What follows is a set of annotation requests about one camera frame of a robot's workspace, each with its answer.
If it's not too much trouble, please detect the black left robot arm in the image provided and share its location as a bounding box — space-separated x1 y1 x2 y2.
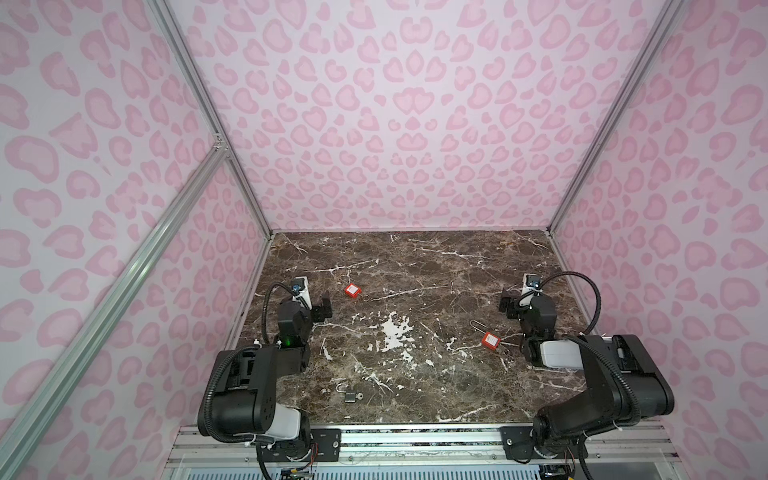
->
197 296 333 460

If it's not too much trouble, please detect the black corrugated cable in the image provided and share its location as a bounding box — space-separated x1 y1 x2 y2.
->
261 281 299 346
537 271 602 336

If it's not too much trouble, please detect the diagonal aluminium frame bar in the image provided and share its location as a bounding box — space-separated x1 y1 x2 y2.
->
1 147 227 479

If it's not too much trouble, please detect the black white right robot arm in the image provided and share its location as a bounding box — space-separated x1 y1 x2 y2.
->
499 290 675 464

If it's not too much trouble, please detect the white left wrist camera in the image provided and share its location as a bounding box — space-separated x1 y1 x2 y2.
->
289 276 312 309

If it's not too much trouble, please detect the right corner aluminium post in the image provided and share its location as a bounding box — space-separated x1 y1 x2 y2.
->
547 0 688 238

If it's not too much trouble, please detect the right black corrugated cable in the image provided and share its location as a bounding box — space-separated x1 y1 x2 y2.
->
537 271 602 336

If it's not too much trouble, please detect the red padlock far left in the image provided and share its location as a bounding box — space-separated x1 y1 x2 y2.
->
344 283 361 298

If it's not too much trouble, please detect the corner aluminium post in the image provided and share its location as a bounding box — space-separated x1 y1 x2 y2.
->
547 0 688 238
146 0 274 240

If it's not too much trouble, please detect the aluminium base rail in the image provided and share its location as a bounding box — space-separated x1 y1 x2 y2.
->
163 421 684 478

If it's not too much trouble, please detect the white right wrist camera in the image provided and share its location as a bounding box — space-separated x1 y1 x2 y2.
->
521 273 542 296

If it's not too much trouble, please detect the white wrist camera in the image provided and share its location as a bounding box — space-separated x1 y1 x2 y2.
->
521 273 542 296
289 276 312 309

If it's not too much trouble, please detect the left corner aluminium post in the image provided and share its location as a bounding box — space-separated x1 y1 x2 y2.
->
146 0 274 240

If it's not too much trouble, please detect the left black corrugated cable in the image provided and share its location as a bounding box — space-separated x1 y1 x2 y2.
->
261 281 299 346

